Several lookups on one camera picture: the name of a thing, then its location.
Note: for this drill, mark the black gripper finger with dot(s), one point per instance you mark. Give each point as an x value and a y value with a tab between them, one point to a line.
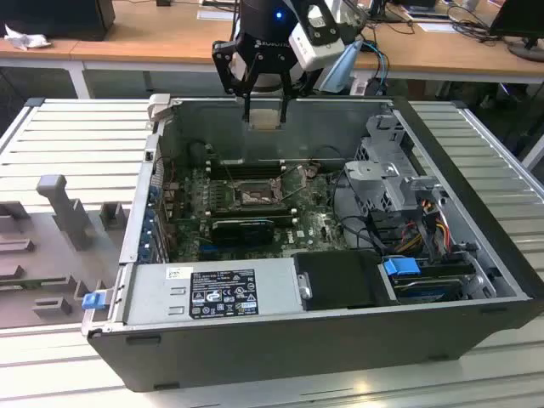
223	64
287	87

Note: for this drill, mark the silver square CPU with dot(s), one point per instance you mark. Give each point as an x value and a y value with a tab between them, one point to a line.
265	119

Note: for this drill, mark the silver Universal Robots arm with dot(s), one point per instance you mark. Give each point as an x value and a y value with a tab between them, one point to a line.
268	82

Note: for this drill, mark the black RAM slot bank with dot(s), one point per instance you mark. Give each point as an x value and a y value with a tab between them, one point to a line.
263	170
251	215

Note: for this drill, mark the CPU socket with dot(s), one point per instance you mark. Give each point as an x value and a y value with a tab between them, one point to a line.
255	197

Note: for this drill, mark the blue slot clip row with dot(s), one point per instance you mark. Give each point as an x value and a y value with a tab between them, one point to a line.
149	221

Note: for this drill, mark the white paper sheet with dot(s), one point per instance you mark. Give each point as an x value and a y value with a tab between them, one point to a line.
438	26
214	14

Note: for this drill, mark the pale blue teach pendant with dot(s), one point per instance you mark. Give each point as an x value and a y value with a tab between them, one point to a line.
340	68

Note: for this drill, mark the long wooden desk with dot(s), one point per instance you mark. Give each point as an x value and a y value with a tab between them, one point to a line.
149	38

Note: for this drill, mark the round coin battery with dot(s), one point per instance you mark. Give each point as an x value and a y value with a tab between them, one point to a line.
310	171

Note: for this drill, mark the black round cylinder part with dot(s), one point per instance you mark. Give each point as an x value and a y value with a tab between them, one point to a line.
196	153

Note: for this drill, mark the silver metal drive cage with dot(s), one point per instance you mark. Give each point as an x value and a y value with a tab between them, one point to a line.
370	172

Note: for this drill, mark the green motherboard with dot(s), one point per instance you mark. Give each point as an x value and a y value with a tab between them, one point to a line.
314	221

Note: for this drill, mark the black graphics card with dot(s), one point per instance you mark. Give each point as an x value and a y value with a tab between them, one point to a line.
242	234

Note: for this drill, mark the black computer tower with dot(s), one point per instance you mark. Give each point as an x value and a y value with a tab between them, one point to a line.
55	17

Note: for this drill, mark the crumpled white paper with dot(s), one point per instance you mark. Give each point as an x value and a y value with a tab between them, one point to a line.
25	39

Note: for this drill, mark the hard disk in blue carrier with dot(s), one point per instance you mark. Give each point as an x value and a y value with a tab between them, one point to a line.
401	270

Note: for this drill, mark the black monitor with stand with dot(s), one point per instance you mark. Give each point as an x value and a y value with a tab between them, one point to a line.
516	17

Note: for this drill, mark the grey power supply unit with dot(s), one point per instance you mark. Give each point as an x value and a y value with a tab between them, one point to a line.
149	297

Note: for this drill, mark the grey parts rack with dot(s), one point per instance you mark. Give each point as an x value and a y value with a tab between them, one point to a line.
42	255

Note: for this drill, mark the black open PC case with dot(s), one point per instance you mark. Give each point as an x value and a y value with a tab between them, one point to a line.
255	353

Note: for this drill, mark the blue case latch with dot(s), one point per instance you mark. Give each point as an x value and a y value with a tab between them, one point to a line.
93	301

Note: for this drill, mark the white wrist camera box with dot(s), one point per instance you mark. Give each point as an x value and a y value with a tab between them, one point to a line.
314	53

